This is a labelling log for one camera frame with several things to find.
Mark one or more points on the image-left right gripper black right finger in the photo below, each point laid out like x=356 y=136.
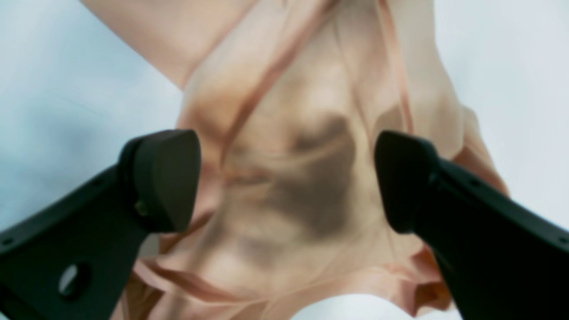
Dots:
x=500 y=261

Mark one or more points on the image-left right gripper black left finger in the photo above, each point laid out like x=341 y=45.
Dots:
x=72 y=260

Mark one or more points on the peach t-shirt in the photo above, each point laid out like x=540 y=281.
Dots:
x=287 y=98

